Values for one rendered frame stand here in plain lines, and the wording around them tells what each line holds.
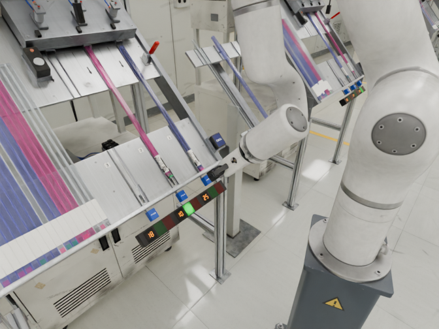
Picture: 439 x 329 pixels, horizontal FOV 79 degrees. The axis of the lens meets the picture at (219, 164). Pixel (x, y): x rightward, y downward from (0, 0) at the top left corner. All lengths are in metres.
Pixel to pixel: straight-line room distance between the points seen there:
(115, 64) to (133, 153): 0.32
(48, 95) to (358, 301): 0.95
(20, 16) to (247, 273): 1.35
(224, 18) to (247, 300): 1.55
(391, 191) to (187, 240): 1.25
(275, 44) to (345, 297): 0.59
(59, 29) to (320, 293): 1.00
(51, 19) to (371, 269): 1.05
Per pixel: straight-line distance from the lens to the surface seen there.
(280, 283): 1.50
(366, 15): 0.50
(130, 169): 0.82
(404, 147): 0.46
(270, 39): 0.56
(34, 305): 1.28
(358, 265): 0.72
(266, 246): 1.62
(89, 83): 0.94
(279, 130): 0.58
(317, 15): 2.15
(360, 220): 0.62
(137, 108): 1.30
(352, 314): 0.82
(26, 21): 0.97
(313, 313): 0.86
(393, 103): 0.45
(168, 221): 0.82
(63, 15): 1.01
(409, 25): 0.53
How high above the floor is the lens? 1.24
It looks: 34 degrees down
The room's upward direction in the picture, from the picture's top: straight up
